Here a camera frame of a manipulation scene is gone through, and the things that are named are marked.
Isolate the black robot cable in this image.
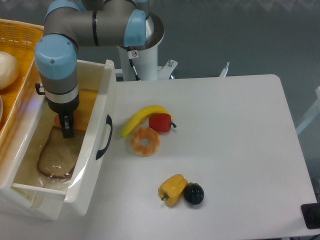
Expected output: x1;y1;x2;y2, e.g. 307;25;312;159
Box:
125;43;141;81

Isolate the yellow wicker basket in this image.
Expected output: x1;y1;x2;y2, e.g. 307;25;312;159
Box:
0;19;44;145

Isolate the white frame at right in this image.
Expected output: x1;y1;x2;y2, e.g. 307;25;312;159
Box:
295;86;320;136

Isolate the white bracket behind table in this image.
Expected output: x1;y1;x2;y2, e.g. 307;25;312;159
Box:
219;61;230;78

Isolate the black drawer handle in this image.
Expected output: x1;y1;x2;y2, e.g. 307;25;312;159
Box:
95;114;113;160

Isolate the white round bun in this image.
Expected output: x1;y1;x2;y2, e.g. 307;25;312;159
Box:
0;51;20;90

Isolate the orange glazed donut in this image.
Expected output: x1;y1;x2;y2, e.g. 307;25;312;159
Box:
129;127;161;157

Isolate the brown egg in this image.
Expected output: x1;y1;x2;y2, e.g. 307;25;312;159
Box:
54;114;62;128

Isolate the white drawer cabinet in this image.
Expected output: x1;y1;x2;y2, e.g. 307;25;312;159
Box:
0;43;66;221

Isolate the red bell pepper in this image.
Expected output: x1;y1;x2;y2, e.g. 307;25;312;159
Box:
148;113;177;133

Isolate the black round fruit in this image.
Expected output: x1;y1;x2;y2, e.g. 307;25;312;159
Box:
183;182;205;206

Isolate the orange toast slice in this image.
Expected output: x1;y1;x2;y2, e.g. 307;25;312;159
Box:
73;89;98;132

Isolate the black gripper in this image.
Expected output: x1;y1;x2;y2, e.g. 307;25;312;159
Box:
47;98;80;139

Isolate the black device at edge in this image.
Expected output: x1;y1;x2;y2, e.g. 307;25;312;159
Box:
300;203;320;230

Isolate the brown bread slice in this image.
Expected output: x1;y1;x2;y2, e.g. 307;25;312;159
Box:
36;126;85;179

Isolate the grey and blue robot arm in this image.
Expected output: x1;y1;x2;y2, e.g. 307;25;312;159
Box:
34;0;147;138

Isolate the yellow banana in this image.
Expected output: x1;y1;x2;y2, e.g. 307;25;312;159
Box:
120;105;169;138

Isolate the yellow bell pepper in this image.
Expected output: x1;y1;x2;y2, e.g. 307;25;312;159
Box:
158;174;188;207

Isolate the white open drawer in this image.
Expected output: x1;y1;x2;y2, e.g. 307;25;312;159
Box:
0;60;117;220

